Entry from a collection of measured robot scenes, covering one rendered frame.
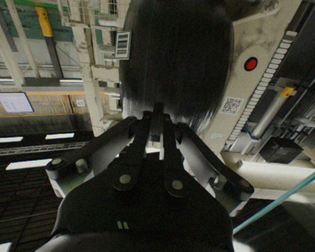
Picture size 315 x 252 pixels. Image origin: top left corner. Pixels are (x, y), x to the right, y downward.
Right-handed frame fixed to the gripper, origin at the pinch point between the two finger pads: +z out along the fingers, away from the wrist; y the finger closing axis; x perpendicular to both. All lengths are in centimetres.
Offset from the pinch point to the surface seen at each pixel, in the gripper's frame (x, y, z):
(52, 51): 28, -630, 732
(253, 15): 22.5, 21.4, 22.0
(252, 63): 12.5, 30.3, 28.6
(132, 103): -2.1, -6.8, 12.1
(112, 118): -37, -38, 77
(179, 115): -3.7, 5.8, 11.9
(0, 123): -473, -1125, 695
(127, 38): 12.0, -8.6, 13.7
